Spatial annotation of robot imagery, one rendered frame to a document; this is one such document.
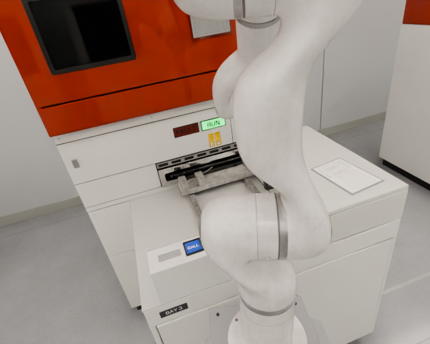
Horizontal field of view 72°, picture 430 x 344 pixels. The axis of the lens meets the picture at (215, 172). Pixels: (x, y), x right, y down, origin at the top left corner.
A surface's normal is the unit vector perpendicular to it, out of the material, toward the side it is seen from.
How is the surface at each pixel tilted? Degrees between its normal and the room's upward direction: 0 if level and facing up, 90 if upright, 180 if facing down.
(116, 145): 90
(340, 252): 90
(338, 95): 90
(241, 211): 25
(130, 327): 0
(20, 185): 90
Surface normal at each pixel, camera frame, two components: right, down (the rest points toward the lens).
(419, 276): -0.14, -0.85
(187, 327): 0.30, 0.46
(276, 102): 0.00, 0.52
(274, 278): 0.29, -0.57
